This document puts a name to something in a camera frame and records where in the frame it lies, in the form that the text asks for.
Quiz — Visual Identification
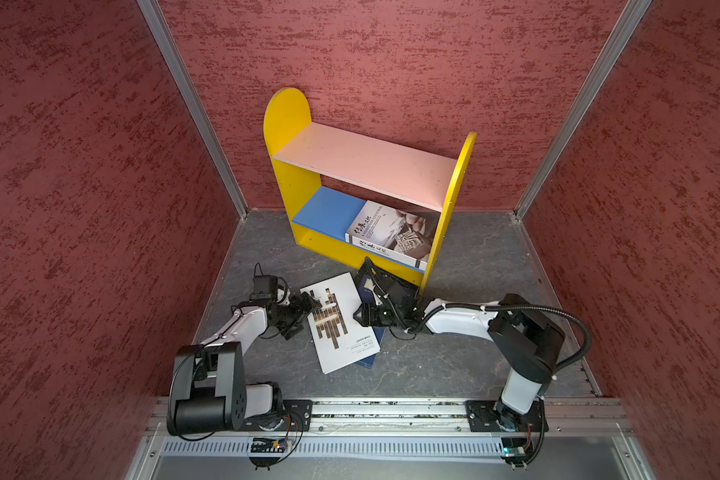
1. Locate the white book brown pattern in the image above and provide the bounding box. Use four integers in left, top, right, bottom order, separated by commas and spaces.
300, 272, 381, 374

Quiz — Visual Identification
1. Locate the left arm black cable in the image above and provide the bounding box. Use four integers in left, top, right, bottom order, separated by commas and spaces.
166, 262, 295, 445

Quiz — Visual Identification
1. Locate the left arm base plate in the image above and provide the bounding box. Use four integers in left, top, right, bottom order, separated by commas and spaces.
240, 399, 313, 434

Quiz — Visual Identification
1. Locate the white heritage cultural book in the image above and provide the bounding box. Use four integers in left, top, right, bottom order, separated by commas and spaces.
345, 201, 439, 271

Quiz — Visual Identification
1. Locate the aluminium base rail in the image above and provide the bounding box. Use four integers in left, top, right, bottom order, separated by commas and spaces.
126, 397, 654, 479

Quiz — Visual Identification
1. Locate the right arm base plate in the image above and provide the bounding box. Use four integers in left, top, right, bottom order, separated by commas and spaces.
464, 399, 549, 433

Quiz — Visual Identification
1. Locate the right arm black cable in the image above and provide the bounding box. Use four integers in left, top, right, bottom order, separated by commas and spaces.
389, 281, 594, 373

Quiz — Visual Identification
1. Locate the corner aluminium profile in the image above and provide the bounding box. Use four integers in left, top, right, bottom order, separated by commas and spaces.
514, 0, 652, 222
137, 0, 249, 220

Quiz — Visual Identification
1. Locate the yellow pink blue bookshelf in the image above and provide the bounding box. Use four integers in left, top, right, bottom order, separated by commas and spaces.
263, 87, 477, 288

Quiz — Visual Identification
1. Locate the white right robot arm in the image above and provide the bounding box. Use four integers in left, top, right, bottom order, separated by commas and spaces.
353, 258, 566, 419

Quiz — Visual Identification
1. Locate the blue book yellow label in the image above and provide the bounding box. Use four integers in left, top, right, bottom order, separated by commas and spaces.
358, 281, 379, 306
356, 327, 385, 369

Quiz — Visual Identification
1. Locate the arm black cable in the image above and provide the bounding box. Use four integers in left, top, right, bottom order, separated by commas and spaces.
389, 281, 594, 373
166, 262, 295, 445

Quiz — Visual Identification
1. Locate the blue book yellow label front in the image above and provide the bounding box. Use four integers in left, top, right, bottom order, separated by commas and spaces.
356, 327, 385, 369

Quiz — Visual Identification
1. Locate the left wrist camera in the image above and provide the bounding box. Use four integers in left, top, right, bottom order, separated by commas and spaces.
249, 275, 289, 305

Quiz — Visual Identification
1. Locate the right corner aluminium profile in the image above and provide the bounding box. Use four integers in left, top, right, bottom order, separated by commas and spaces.
514, 0, 652, 222

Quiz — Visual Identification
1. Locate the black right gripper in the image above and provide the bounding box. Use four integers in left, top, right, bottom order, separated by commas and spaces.
352, 302, 404, 328

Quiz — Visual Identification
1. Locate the left corner aluminium profile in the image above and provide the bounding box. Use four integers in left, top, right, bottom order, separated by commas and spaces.
137, 0, 249, 220

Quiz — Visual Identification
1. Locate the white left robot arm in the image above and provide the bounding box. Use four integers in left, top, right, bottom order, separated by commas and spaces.
167, 294, 319, 441

